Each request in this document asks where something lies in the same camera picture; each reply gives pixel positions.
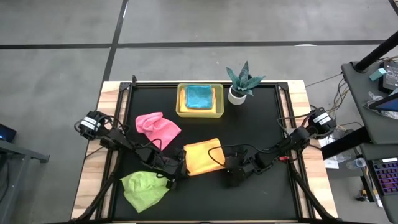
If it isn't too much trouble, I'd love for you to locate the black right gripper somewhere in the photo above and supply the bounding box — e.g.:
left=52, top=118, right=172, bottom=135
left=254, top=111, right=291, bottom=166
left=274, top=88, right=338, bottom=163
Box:
left=224, top=150, right=251, bottom=189

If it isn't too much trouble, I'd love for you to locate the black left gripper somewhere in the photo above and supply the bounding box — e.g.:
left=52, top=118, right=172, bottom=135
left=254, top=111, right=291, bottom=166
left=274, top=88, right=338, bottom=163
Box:
left=164, top=149, right=189, bottom=191

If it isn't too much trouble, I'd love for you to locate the pink microfiber towel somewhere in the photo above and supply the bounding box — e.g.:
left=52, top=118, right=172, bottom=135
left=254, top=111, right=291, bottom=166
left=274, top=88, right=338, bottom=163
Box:
left=135, top=111, right=182, bottom=152

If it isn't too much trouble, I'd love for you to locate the blue microfiber towel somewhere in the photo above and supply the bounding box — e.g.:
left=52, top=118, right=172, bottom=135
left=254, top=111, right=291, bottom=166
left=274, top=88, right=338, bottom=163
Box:
left=185, top=85, right=214, bottom=110

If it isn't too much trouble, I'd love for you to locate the green microfiber towel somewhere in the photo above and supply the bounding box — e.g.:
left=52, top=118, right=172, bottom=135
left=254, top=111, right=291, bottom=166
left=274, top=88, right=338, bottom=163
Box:
left=120, top=170, right=172, bottom=214

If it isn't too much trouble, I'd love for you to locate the black table mat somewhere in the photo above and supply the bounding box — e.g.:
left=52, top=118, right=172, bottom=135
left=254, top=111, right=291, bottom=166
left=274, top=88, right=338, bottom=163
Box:
left=111, top=83, right=300, bottom=220

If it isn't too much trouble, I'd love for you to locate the yellow-green plastic bin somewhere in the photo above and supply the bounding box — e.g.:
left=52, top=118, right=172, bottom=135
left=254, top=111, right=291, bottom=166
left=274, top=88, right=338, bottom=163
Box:
left=175, top=83, right=224, bottom=118

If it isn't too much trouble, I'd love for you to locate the potted plant in white pot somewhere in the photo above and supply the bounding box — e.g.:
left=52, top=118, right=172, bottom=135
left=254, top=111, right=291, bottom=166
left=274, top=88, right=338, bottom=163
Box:
left=226, top=60, right=267, bottom=106

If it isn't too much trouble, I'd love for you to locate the clear plastic bottle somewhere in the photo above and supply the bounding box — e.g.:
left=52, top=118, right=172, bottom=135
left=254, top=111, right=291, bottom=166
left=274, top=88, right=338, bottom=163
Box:
left=346, top=157, right=367, bottom=170

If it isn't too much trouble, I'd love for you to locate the grey side desk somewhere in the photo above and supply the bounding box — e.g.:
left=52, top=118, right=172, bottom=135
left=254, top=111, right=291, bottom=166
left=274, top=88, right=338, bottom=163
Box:
left=320, top=60, right=398, bottom=224

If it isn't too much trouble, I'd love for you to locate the backlit keyboard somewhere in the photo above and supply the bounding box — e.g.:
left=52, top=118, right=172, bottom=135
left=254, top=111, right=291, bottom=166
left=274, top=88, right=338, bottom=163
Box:
left=371, top=157, right=398, bottom=197

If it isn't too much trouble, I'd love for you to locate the grey bench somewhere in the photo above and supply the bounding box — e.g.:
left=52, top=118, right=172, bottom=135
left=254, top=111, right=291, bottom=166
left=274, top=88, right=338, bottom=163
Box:
left=0, top=139, right=50, bottom=224

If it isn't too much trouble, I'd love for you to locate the laptop with blue screen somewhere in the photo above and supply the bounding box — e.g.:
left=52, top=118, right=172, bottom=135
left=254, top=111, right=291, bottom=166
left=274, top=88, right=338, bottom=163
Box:
left=368, top=93, right=398, bottom=112

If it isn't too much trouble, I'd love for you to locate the teal foam block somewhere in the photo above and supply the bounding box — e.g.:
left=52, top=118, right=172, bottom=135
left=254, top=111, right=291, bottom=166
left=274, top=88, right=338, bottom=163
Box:
left=369, top=67, right=387, bottom=82

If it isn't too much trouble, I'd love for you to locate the dark device with blue light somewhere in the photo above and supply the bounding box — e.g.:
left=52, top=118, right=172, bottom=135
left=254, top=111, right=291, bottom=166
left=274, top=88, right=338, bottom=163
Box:
left=0, top=123, right=17, bottom=143

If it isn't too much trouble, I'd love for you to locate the black tablet device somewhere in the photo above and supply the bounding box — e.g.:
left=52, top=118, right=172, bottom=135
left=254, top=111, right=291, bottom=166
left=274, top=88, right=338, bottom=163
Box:
left=378, top=60, right=398, bottom=94

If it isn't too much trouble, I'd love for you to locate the black pole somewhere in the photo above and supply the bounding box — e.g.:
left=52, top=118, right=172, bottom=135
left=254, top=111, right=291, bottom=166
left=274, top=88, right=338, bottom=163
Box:
left=354, top=30, right=398, bottom=72

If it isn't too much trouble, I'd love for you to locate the black aluminium table frame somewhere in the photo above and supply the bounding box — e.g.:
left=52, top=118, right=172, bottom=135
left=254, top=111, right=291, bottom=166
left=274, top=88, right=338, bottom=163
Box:
left=71, top=74, right=340, bottom=224

